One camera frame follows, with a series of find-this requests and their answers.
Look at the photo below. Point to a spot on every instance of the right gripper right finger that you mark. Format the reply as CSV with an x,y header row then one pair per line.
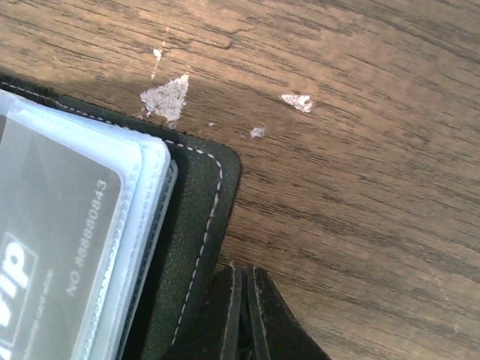
x,y
275,332

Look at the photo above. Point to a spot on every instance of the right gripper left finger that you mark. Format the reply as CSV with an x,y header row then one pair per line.
x,y
215,331

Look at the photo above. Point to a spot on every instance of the black VIP card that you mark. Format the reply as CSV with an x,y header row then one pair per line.
x,y
57,206

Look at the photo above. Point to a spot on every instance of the black leather card holder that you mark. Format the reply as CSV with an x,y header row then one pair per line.
x,y
166,233

